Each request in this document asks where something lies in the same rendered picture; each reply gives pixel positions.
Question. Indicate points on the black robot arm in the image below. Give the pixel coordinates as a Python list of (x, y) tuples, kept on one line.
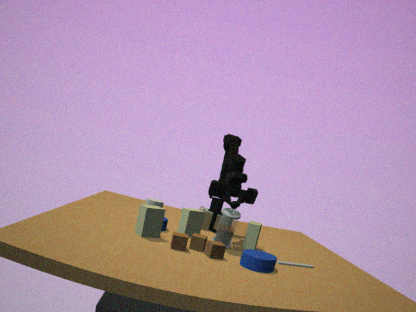
[(232, 168)]

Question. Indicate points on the glass coffee press with black handle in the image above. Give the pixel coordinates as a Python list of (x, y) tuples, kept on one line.
[(227, 224)]

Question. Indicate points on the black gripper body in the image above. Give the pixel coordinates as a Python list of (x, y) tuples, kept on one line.
[(234, 191)]

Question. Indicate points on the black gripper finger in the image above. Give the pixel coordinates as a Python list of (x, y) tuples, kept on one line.
[(242, 196), (225, 194)]

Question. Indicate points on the dark blue short cylinder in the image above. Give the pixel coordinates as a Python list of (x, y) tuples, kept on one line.
[(164, 224), (256, 260)]

